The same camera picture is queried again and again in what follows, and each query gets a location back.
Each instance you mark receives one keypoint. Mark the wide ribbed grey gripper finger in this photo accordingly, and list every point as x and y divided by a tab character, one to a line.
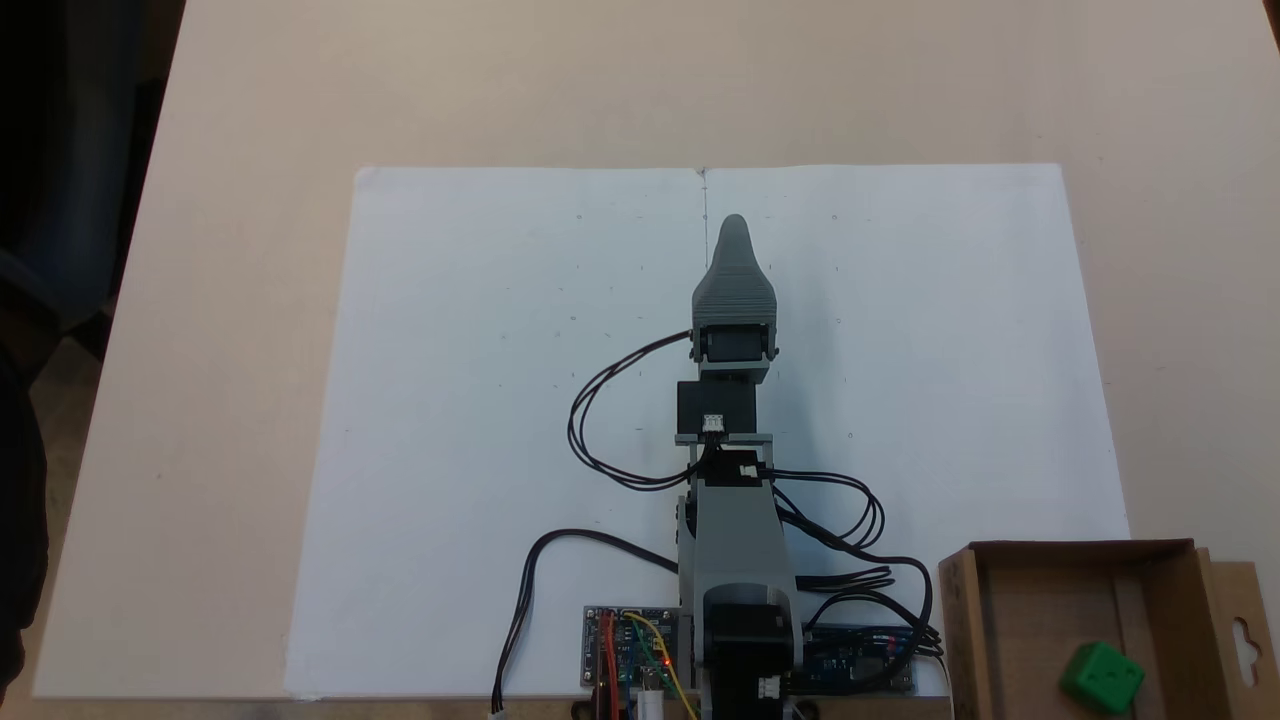
735	290

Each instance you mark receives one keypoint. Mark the green die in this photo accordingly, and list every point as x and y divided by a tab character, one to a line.
1100	678

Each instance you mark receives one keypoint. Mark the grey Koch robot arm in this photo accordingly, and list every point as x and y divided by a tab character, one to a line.
735	540

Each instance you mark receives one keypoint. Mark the white paper sheet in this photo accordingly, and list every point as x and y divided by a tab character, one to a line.
950	350
450	400

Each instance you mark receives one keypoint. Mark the circuit board with blue parts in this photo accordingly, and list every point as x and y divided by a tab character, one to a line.
860	665

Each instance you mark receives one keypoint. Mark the brown cardboard box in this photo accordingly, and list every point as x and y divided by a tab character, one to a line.
1020	620

